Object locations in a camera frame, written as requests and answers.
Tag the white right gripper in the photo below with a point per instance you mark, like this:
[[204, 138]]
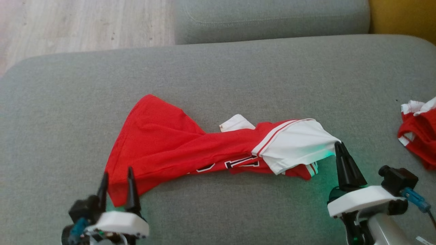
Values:
[[361, 200]]

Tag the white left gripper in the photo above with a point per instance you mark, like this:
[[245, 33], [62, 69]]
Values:
[[122, 224]]

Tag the red jersey with white sleeves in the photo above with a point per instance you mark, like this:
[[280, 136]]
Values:
[[160, 143]]

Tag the red garment with white stripes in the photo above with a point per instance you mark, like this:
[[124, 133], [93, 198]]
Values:
[[422, 136]]

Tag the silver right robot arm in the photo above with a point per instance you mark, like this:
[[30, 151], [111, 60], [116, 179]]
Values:
[[391, 231]]

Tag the large grey sofa seat cushion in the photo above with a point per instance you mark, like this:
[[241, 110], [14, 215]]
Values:
[[204, 68]]

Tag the yellow sofa backrest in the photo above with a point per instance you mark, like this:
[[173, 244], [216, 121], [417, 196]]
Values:
[[405, 17]]

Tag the small grey sofa seat cushion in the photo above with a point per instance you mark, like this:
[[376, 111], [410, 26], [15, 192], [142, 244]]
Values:
[[272, 17]]

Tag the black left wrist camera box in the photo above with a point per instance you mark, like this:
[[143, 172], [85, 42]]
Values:
[[85, 207]]

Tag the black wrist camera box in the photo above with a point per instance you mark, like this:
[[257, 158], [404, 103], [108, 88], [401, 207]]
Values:
[[85, 207], [398, 180]]

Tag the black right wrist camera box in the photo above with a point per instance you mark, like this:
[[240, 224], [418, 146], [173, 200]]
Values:
[[398, 180]]

